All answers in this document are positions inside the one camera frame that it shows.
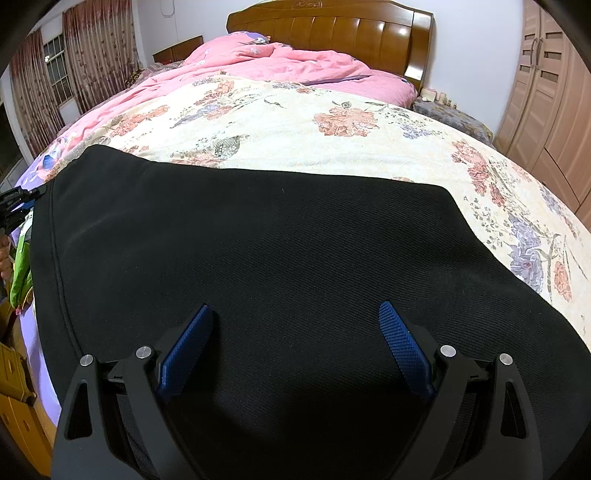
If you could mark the wooden bed headboard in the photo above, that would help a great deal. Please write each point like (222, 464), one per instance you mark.
(341, 32)

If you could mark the purple pillow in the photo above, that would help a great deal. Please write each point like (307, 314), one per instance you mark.
(249, 37)

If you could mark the light wooden wardrobe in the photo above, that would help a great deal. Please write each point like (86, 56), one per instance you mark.
(545, 115)

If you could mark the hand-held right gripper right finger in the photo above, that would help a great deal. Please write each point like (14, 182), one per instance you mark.
(404, 346)

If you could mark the purple bedsheet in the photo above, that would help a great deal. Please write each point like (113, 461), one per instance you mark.
(44, 360)

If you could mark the cream floral blanket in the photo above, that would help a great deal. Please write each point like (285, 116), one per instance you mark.
(286, 120)

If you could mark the green cloth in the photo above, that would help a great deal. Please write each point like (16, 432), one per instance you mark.
(21, 272)

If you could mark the pink quilt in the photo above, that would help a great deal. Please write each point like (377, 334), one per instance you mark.
(258, 64)

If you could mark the nightstand with grey floral cover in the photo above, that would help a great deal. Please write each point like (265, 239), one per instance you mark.
(455, 120)

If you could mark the small dark wooden headboard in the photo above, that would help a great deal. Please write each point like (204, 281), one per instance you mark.
(178, 50)

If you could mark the wide pink patterned curtain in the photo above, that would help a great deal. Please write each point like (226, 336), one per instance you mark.
(99, 50)

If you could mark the narrow pink patterned curtain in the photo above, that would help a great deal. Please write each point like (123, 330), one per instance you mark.
(34, 92)

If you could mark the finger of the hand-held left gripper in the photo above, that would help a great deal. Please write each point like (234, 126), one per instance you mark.
(11, 219)
(25, 194)

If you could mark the yellow cardboard boxes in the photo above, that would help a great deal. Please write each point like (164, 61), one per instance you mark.
(21, 406)

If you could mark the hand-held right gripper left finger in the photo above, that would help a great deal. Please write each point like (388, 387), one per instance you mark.
(187, 346)

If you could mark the black pants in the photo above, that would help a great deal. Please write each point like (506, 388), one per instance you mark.
(277, 254)

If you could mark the barred window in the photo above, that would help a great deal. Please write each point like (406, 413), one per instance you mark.
(59, 69)

